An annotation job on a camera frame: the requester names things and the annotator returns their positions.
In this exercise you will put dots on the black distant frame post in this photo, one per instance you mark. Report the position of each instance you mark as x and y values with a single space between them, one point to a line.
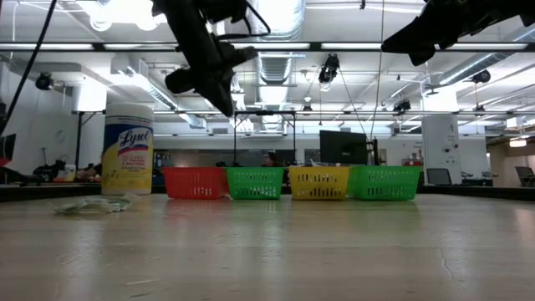
78 138

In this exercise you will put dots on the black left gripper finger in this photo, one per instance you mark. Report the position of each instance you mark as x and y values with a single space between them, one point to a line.
217 98
227 96

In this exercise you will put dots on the black hanging camera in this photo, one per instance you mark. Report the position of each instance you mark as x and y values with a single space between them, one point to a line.
402 105
329 69

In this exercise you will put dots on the black dome camera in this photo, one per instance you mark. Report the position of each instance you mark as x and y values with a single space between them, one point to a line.
44 80
481 76

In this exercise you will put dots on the grey office chair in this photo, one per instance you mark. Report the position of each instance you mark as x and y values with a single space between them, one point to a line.
526 175

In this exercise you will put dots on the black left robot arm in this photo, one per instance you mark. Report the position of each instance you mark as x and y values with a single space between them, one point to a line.
188 25

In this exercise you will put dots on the white wall light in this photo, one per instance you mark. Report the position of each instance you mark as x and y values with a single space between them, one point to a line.
518 143

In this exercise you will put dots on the yellow plastic basket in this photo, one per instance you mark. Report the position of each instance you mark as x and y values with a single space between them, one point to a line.
317 184

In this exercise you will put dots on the black computer monitor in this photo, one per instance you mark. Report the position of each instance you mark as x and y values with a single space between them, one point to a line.
342 146

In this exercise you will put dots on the red plastic basket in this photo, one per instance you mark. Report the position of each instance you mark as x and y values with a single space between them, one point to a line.
194 184

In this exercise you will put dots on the black aluminium rig frame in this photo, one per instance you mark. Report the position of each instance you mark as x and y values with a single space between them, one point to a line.
50 192

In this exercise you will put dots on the Lysol wipes canister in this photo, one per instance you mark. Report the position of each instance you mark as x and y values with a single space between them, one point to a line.
127 150

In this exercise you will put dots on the green plastic basket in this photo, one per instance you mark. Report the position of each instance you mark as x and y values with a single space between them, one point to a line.
384 184
255 184

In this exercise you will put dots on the red box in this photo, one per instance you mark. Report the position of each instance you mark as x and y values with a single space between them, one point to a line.
413 162

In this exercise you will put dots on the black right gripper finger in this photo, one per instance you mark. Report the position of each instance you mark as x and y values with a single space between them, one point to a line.
422 33
422 56

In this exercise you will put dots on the translucent bottle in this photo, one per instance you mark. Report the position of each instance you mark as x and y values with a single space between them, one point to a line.
70 172

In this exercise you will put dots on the black tubular stand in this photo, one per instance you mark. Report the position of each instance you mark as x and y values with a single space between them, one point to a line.
235 138

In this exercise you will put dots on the person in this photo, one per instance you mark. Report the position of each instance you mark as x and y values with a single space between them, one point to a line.
90 171
271 159

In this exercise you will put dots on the red flat object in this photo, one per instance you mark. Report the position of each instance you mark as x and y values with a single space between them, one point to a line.
3 162

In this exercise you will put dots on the black wall panel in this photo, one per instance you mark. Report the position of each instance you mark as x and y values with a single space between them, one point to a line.
6 147

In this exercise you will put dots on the black bench device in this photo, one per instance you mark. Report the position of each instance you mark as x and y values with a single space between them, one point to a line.
14 177

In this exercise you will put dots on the silver ventilation duct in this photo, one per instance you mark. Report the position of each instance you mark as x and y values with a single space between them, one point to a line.
282 21
480 62

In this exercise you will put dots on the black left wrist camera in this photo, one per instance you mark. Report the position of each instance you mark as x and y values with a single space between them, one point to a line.
225 8

